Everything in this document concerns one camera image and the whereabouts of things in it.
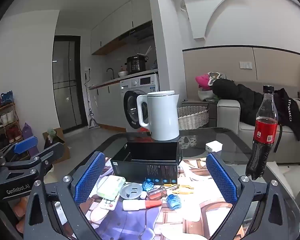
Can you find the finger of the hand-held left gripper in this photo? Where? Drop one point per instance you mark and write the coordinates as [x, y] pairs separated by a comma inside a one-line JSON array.
[[25, 145], [52, 153]]

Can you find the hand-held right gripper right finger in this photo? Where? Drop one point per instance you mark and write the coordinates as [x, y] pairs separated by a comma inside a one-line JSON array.
[[221, 177]]

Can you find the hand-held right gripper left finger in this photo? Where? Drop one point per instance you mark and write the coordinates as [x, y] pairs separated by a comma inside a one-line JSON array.
[[88, 177]]

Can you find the green white power bank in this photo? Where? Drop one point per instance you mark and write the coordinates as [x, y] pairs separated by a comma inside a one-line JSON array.
[[110, 186]]

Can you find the white remote control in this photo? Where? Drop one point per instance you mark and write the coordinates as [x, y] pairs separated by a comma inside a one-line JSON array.
[[110, 205]]

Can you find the yellow plastic tool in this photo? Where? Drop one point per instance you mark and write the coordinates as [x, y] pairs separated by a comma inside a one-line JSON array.
[[182, 191]]

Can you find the round silver socket hub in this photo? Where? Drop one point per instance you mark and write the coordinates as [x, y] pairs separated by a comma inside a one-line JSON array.
[[130, 190]]

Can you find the white tube with red cap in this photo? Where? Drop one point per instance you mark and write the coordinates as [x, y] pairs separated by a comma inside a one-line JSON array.
[[135, 204]]

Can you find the black cardboard box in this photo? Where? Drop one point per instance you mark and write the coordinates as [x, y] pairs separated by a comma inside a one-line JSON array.
[[145, 172]]

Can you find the small blue bottle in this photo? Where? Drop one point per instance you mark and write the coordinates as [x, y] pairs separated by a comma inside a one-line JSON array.
[[173, 202], [148, 185]]

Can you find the purple bag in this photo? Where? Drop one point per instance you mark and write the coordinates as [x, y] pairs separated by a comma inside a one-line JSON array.
[[27, 132]]

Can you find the brown cardboard box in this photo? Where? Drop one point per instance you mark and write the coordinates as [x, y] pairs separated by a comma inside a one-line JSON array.
[[57, 136]]

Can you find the white charger plug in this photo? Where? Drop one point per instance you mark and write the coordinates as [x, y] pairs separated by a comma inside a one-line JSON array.
[[213, 147]]

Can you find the shoe rack with shoes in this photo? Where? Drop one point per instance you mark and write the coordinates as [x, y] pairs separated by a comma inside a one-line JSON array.
[[5, 120]]

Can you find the grey sofa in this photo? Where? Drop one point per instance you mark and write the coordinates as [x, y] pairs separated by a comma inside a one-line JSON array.
[[245, 135]]

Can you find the mop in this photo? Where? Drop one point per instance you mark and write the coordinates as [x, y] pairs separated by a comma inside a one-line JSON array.
[[92, 122]]

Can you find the printed table mat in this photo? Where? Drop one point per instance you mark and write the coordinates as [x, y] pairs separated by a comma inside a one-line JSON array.
[[190, 220]]

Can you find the cola bottle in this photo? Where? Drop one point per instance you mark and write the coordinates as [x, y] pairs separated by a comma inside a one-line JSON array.
[[265, 132]]

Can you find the wicker basket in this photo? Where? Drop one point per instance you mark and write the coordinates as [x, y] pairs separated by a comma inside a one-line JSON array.
[[192, 118]]

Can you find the glass door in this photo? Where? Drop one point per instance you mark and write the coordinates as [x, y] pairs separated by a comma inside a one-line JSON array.
[[65, 80]]

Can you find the kitchen counter cabinet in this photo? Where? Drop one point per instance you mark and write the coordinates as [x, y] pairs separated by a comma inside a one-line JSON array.
[[107, 97]]

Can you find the black jacket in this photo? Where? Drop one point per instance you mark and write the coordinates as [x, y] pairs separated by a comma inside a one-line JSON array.
[[245, 100]]

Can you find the grey green cloth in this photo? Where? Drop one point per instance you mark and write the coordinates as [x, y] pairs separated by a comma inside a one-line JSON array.
[[206, 95]]

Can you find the white electric kettle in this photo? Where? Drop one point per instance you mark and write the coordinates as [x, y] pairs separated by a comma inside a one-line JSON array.
[[162, 115]]

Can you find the pink plush toy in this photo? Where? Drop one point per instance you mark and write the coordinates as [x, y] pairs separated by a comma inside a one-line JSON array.
[[202, 81]]

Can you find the patterned cloth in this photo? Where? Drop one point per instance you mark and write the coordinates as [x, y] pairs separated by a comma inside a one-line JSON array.
[[216, 76]]

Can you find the kitchen faucet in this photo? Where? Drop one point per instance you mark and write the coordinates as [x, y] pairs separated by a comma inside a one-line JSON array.
[[110, 70]]

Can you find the white bowl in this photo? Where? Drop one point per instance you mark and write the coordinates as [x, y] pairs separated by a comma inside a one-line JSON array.
[[123, 74]]

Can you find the white washing machine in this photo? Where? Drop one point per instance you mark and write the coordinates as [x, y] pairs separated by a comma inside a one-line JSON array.
[[145, 82]]

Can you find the black rice cooker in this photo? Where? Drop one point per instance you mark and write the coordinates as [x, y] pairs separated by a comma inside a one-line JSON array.
[[136, 66]]

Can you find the white kitchen utensils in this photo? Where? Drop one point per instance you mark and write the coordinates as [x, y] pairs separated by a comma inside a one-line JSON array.
[[141, 53]]

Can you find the range hood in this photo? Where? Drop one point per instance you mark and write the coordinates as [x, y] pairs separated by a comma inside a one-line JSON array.
[[140, 33]]

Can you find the white wall switch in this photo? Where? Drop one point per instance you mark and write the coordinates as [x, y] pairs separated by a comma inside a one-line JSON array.
[[245, 65]]

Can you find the white wall cabinets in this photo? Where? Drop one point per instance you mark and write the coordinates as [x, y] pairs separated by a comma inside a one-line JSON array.
[[115, 27]]

